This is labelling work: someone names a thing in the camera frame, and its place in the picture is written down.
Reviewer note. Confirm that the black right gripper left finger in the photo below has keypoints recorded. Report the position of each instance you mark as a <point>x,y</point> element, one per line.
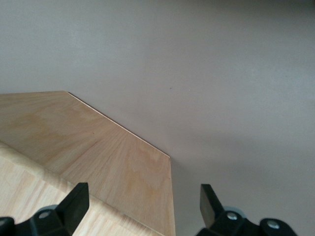
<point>64,216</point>

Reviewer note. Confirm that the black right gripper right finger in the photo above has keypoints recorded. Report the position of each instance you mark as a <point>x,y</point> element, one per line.
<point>221,223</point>

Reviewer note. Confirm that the light wooden drawer cabinet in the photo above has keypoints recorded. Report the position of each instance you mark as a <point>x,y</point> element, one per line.
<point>86,152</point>

